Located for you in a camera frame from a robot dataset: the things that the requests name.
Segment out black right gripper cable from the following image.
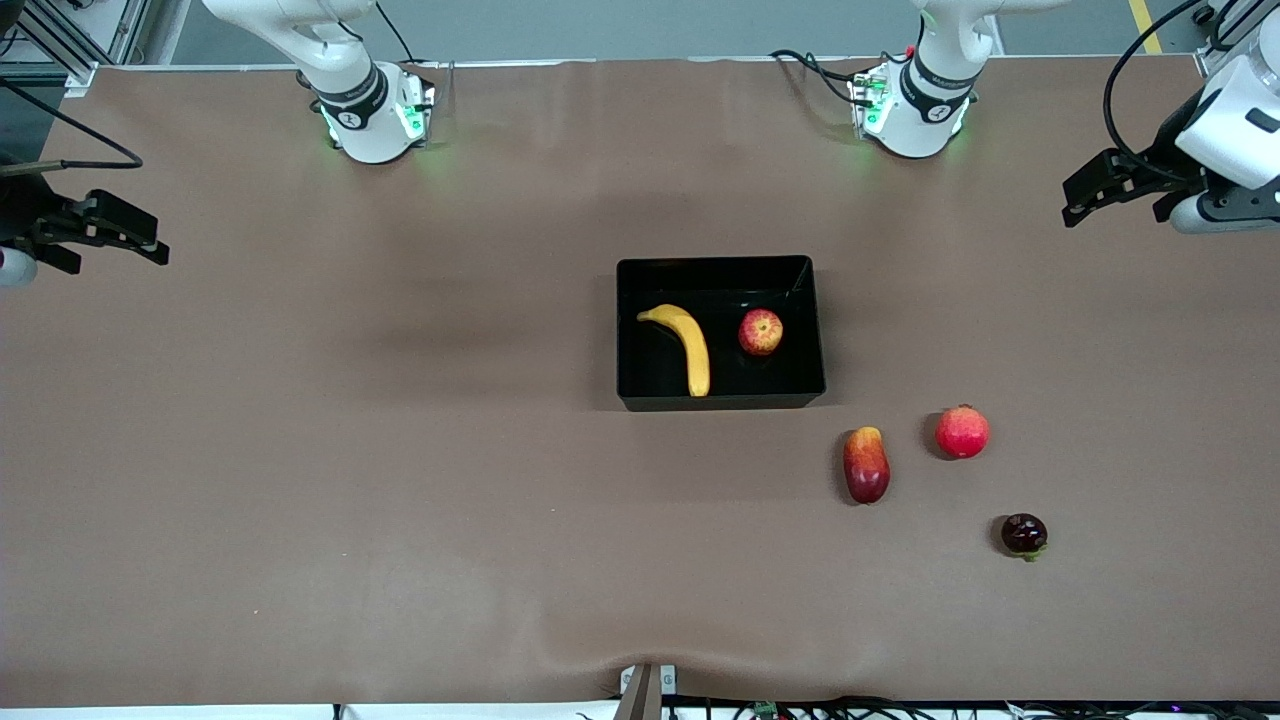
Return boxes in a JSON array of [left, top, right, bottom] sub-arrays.
[[0, 78, 144, 176]]

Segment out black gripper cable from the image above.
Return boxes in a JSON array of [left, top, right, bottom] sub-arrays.
[[0, 78, 144, 176], [1103, 0, 1216, 186]]

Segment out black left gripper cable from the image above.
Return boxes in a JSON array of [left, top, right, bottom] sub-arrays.
[[1103, 0, 1216, 186]]

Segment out red yellow apple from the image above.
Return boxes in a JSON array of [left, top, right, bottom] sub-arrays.
[[738, 308, 785, 358]]

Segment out aluminium frame profile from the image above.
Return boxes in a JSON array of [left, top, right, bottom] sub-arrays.
[[0, 0, 151, 96], [1195, 0, 1280, 79]]

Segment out black left arm base cables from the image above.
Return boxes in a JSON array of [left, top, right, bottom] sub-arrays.
[[770, 48, 863, 106]]

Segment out black plastic box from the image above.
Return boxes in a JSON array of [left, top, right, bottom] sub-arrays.
[[615, 254, 828, 413]]

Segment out metal table clamp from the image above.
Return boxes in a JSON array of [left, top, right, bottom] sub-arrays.
[[618, 663, 678, 720]]

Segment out brown table cover mat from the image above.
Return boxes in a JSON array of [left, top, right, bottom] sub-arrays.
[[0, 55, 1280, 706]]

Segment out red pomegranate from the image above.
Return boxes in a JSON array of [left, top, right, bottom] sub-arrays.
[[935, 404, 991, 460]]

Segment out dark purple mangosteen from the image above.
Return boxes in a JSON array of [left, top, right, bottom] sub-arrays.
[[1001, 513, 1050, 563]]

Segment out black right arm base cable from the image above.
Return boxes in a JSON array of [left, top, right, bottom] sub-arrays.
[[375, 0, 421, 66]]

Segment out red orange mango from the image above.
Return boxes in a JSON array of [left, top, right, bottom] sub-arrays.
[[842, 426, 892, 506]]

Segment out yellow banana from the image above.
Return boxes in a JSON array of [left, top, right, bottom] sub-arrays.
[[637, 303, 712, 399]]

